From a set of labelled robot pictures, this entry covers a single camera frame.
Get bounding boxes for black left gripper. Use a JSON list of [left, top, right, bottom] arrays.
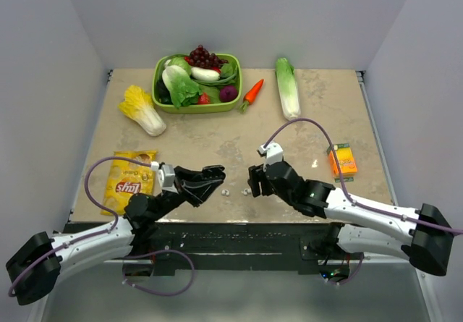
[[151, 166, 223, 221]]

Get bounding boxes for black earbud charging case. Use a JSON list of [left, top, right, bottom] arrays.
[[201, 165, 226, 182]]

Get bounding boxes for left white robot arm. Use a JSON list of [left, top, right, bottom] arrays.
[[6, 162, 226, 305]]

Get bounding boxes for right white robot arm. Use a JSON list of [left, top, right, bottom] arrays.
[[248, 161, 454, 276]]

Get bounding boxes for green plastic basket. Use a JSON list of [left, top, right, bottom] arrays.
[[151, 54, 242, 114]]

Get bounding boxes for yellow Lays chip bag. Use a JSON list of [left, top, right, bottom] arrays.
[[103, 160, 155, 215]]

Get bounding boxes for orange toy carrot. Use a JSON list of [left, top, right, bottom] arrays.
[[238, 79, 264, 114]]

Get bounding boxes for red toy strawberry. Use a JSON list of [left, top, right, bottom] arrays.
[[197, 93, 211, 105]]

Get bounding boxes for purple toy onion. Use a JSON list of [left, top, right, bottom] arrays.
[[219, 85, 239, 103]]

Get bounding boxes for orange sponge box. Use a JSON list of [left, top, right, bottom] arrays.
[[326, 143, 358, 182]]

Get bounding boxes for green white napa cabbage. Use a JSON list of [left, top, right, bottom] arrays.
[[275, 57, 301, 120]]

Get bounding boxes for yellow toy cabbage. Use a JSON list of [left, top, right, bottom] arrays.
[[118, 85, 166, 137]]

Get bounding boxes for green toy lettuce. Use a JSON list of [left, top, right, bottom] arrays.
[[162, 65, 203, 109]]

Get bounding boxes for white toy radish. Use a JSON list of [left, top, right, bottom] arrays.
[[191, 67, 221, 82]]

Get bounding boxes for dark red toy grapes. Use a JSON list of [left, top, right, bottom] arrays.
[[184, 45, 229, 69]]

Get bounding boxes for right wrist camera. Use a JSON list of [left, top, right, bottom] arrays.
[[258, 142, 284, 166]]

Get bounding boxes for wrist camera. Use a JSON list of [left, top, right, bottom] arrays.
[[150, 161, 177, 193], [258, 142, 284, 166]]

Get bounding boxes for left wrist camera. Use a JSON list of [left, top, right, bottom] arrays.
[[150, 161, 177, 193]]

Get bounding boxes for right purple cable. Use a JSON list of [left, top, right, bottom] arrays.
[[263, 118, 463, 286]]

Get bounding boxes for purple cable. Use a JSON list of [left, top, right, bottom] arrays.
[[263, 118, 463, 286], [7, 156, 196, 297]]

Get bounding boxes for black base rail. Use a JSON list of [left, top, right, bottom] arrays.
[[59, 220, 361, 279]]

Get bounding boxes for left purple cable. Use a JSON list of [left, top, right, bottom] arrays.
[[7, 156, 196, 297]]

